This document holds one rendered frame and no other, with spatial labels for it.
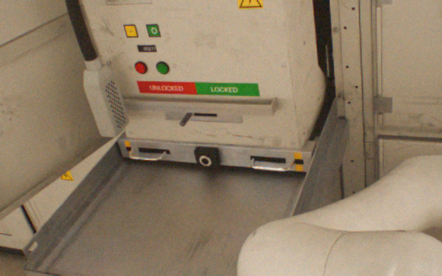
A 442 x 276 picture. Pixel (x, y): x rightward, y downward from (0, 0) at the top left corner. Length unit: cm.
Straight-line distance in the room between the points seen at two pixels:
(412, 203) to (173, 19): 66
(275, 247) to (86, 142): 108
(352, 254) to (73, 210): 92
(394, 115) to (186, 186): 58
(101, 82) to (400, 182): 72
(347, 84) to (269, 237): 88
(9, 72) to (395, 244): 112
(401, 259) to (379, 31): 89
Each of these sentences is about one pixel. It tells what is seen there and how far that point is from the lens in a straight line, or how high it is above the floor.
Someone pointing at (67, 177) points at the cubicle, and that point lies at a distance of 215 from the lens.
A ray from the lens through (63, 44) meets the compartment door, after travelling 155.
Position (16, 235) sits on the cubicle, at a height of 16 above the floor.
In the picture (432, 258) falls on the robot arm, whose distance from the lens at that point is 57.
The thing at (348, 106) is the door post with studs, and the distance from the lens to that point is 152.
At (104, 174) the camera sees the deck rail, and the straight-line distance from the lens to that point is 148.
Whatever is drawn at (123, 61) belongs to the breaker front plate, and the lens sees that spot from 136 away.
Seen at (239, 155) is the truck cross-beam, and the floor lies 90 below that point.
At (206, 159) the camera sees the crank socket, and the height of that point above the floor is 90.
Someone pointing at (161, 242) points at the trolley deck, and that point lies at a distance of 125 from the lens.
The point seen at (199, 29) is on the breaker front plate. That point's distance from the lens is 122.
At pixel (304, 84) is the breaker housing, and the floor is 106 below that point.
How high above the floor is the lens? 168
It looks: 33 degrees down
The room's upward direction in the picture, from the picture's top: 11 degrees counter-clockwise
